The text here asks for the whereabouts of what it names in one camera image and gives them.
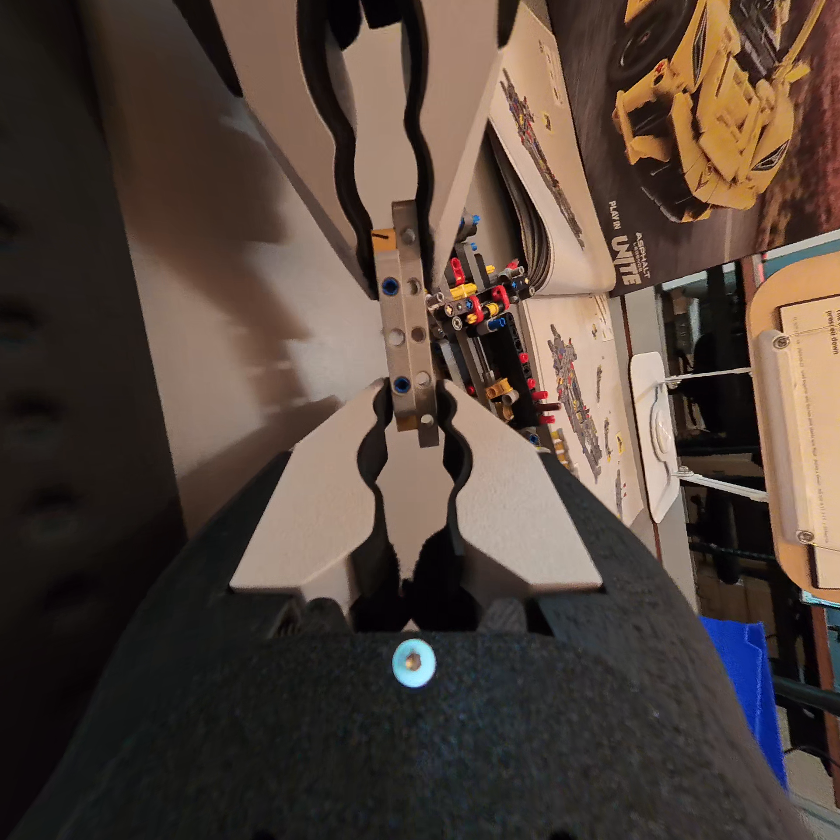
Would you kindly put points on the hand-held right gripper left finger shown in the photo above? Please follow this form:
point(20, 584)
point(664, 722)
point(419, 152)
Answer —
point(302, 525)

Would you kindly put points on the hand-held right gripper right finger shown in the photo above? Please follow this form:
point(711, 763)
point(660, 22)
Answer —
point(525, 525)

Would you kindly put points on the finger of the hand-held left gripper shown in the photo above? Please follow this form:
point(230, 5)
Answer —
point(275, 79)
point(459, 98)

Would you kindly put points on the yellow lego connector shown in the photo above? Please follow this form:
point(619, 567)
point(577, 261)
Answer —
point(408, 421)
point(384, 239)

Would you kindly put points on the long grey lego beam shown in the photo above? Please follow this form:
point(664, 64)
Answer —
point(425, 308)

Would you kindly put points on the lego chassis model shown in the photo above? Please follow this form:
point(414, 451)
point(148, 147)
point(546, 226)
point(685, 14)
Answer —
point(485, 341)

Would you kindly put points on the lego set box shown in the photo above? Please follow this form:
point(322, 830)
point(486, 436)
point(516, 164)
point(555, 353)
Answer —
point(689, 131)

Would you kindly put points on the open instruction booklet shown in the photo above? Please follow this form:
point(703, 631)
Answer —
point(590, 262)

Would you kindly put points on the blue plastic bin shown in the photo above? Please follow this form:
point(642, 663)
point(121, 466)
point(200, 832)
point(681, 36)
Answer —
point(741, 689)

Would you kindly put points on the black perforated mat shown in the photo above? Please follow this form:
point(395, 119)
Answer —
point(52, 394)

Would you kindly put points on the white paper sheet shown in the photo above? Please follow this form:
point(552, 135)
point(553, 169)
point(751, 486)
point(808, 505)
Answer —
point(820, 426)

